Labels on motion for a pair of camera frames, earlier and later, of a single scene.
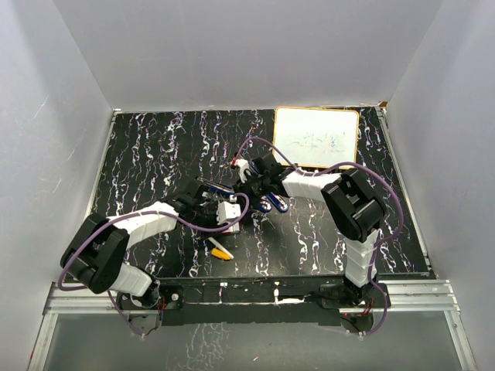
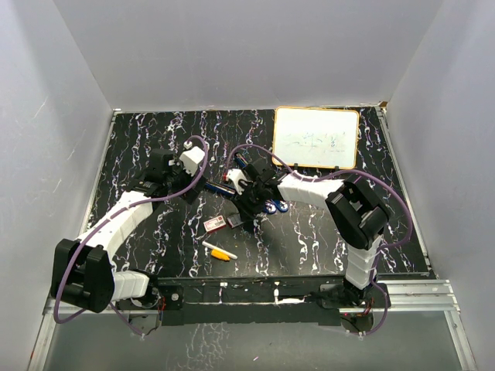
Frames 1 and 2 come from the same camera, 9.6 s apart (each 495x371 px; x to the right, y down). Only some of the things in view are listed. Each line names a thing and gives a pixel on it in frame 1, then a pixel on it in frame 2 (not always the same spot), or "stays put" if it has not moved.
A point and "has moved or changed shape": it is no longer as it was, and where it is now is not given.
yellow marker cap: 220,254 stays put
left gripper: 213,208 to 179,167
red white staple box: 234,228 has moved or changed shape
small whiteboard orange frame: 314,137 stays put
